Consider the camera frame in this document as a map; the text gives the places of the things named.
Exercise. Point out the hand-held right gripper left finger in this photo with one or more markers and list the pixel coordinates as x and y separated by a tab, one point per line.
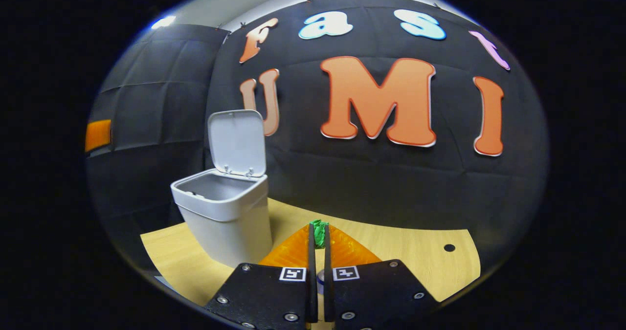
311	291

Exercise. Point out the wooden desktop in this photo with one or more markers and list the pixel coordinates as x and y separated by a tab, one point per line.
415	252

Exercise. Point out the green paper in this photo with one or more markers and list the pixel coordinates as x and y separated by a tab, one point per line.
319	234

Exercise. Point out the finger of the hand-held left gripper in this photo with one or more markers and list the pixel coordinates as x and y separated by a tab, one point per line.
98	135

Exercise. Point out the white desktop garbage bin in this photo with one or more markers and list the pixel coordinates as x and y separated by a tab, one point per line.
230	222

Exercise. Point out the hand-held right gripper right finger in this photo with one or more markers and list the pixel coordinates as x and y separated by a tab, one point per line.
328	291

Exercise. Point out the white ceiling light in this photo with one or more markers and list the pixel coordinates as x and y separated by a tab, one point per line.
163	22

